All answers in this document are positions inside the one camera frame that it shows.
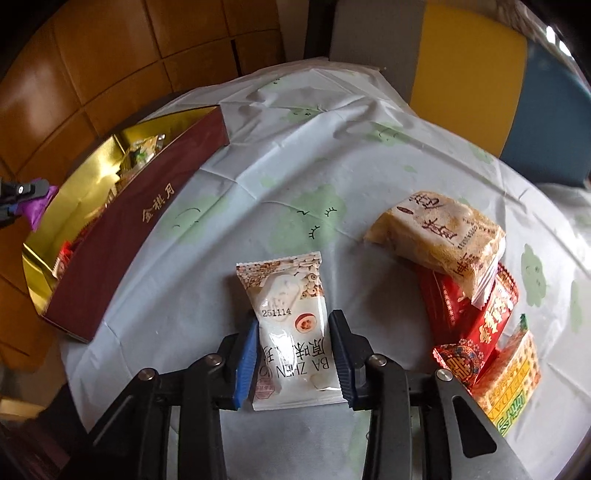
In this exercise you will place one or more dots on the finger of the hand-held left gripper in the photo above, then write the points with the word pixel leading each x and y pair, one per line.
pixel 18 189
pixel 9 212

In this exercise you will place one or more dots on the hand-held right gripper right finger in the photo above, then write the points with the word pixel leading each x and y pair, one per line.
pixel 344 369

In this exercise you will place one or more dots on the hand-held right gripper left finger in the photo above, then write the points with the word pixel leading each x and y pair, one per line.
pixel 247 364

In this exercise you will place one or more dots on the purple snack packet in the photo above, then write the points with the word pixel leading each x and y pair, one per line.
pixel 39 207

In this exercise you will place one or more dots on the white snack packet beige print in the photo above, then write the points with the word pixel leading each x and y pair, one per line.
pixel 295 300

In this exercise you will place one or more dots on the gold tin box maroon sides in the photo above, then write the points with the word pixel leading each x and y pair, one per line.
pixel 134 217

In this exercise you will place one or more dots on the yellow snack packet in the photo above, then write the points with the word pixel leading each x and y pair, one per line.
pixel 143 150

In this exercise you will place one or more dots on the green yellow cracker packet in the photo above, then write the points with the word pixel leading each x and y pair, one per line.
pixel 508 392

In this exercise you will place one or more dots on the red and white snack packet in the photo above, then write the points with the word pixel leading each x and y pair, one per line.
pixel 67 258

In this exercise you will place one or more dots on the small red gold snack packet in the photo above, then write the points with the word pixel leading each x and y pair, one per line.
pixel 461 364

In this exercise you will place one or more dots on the red patterned snack packet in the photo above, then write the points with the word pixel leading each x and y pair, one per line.
pixel 494 318

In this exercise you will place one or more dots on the beige rice cake packet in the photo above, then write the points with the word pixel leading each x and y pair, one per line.
pixel 438 240

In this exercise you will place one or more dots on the white tablecloth green cloud print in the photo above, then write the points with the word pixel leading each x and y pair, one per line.
pixel 323 161

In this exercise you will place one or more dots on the grey yellow blue chair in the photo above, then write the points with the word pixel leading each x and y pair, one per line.
pixel 461 69

